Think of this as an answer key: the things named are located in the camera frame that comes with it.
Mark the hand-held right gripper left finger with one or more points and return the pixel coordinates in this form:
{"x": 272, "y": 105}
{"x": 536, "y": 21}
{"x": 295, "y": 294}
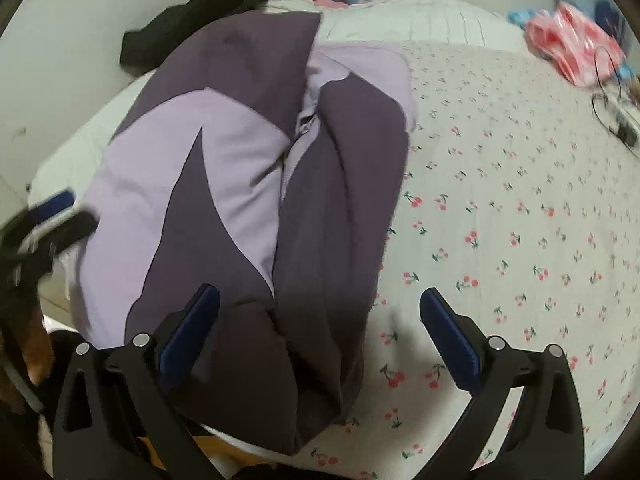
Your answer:
{"x": 192, "y": 332}

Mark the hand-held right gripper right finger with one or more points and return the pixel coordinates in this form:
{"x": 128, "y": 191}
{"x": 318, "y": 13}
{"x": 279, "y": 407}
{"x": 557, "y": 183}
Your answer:
{"x": 450, "y": 340}

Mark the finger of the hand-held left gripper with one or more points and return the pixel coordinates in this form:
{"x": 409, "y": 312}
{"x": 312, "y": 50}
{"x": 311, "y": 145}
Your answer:
{"x": 75, "y": 227}
{"x": 52, "y": 202}

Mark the purple two-tone jacket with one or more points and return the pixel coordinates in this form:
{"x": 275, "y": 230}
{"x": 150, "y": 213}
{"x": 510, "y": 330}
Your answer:
{"x": 225, "y": 160}

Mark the person's left hand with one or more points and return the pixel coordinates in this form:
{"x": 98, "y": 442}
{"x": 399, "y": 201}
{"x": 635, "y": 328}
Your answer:
{"x": 37, "y": 350}

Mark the black padded jacket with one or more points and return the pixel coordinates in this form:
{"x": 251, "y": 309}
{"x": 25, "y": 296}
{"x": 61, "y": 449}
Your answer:
{"x": 160, "y": 35}

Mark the white striped duvet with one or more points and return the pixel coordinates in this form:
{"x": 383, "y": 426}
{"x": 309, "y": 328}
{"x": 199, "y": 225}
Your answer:
{"x": 450, "y": 25}

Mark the pink checkered plastic bag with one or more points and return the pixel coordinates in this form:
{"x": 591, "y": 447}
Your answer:
{"x": 565, "y": 45}

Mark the pink cloth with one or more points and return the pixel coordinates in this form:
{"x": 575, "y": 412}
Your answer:
{"x": 325, "y": 1}

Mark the wooden bed frame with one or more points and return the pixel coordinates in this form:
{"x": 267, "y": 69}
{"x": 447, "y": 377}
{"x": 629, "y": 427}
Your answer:
{"x": 210, "y": 447}

